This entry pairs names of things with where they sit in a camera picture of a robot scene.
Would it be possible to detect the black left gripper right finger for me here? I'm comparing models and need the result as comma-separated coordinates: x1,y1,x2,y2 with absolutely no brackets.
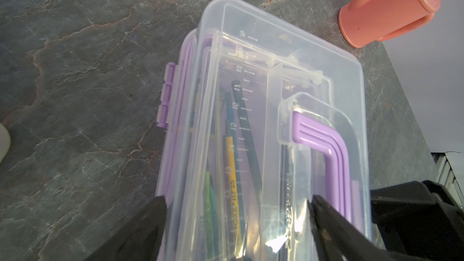
307,195,388,261

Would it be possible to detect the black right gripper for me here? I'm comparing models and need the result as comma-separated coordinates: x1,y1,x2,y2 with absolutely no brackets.
370,180,464,261

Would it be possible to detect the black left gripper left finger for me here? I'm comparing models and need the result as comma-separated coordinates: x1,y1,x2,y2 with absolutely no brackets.
87,196,167,261

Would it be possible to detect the purple toolbox with clear lid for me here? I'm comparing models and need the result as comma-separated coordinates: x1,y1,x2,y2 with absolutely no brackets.
157,0,372,261

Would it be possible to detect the green hex key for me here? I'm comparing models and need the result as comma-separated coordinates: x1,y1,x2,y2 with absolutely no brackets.
204,171,219,261

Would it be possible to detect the yellow hex key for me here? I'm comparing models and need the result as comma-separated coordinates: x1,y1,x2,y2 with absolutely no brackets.
225,136,243,261

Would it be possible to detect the pink watering can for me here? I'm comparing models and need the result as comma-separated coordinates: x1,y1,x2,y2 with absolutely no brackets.
338,0,441,48

